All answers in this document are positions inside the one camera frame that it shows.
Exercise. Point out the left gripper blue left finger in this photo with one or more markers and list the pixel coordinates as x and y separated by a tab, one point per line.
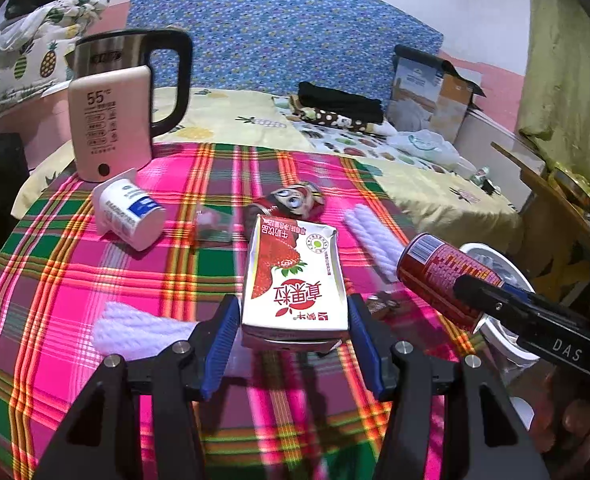
218	338

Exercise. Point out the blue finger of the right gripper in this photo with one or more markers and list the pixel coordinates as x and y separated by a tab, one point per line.
520	294
483	297

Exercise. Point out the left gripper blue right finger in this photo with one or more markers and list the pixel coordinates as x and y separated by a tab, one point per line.
362	329

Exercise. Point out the brown coffee sachet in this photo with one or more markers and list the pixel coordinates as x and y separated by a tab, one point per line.
383	304

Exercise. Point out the white round trash bin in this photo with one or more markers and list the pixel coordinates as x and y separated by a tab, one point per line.
502	342

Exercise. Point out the strawberry milk carton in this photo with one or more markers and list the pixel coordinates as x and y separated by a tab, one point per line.
294	296

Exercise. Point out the red drink can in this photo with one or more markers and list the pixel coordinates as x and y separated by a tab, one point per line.
429	267

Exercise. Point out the white foam net sleeve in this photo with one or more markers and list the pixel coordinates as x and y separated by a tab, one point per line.
135	334
381	245

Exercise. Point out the small clear plastic cup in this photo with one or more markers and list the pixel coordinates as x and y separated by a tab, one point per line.
211	226

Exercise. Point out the white blue yogurt cup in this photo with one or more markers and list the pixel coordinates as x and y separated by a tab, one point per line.
123	208

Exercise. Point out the right hand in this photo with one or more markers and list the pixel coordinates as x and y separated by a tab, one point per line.
561	423

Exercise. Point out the wooden round table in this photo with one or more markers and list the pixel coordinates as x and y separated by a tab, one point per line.
554	250

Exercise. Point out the yellow pineapple bed sheet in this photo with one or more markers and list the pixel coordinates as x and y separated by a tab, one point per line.
434	200

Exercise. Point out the metal pan on table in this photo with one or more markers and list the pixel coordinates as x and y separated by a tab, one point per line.
572	187

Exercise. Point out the small bottle on bed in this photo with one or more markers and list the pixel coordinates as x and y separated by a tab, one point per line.
482	180

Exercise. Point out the plaid pink green tablecloth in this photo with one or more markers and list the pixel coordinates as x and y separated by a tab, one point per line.
279	415

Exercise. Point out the crushed cartoon red can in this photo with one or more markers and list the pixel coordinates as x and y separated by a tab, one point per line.
299	201

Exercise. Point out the white plastic bag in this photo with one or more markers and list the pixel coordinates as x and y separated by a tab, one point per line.
427	145

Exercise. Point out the green curtain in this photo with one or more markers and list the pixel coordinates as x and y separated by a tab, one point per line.
554	112

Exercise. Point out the open cardboard box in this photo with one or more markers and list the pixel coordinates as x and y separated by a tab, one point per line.
429	93

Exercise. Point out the polka dot brown cloth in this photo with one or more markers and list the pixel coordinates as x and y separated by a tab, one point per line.
330	119

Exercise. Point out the black folded cloth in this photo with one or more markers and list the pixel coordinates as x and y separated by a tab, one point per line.
343	103

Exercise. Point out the pink thermos box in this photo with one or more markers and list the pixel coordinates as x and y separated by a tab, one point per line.
108	136

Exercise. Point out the blue floral mattress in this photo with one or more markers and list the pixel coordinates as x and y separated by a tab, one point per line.
273	45

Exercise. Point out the black steel electric kettle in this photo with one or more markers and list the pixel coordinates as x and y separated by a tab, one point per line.
124	57

